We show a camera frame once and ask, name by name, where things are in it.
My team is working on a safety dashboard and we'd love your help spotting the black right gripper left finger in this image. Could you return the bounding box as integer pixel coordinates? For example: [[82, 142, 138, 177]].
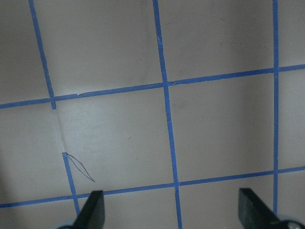
[[71, 190, 105, 229]]

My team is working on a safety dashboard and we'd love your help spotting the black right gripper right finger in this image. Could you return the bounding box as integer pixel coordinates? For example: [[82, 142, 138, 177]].
[[238, 188, 281, 229]]

